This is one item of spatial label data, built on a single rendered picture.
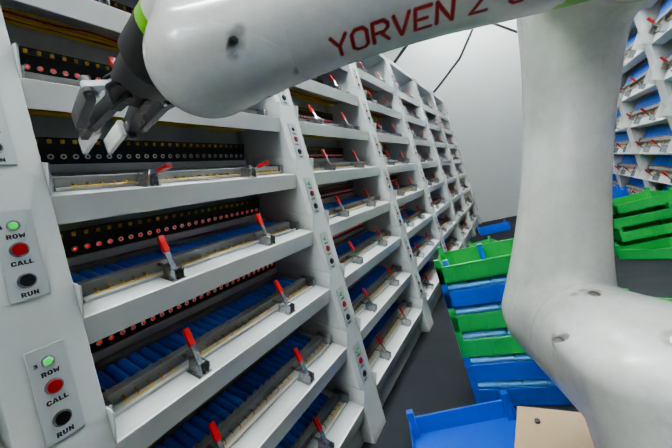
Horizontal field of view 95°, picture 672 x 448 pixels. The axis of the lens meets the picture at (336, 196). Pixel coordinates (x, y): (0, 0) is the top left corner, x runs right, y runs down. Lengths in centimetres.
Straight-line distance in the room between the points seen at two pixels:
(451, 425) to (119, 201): 107
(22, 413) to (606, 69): 82
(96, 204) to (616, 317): 69
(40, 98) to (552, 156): 75
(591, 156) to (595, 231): 9
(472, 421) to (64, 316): 105
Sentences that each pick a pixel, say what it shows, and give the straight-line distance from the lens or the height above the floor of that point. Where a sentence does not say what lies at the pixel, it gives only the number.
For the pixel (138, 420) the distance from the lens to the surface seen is 68.
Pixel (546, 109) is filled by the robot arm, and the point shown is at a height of 78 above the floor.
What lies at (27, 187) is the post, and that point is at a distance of 63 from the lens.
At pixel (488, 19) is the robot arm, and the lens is 33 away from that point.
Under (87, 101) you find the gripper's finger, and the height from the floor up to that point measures 97.
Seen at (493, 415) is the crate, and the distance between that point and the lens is 121.
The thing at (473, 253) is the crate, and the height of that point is 43.
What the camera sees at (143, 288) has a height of 69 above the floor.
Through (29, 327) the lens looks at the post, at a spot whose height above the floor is 70.
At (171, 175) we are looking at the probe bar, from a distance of 77.
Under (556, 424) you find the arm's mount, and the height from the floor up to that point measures 33.
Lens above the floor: 74
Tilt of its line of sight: 2 degrees up
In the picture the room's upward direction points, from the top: 16 degrees counter-clockwise
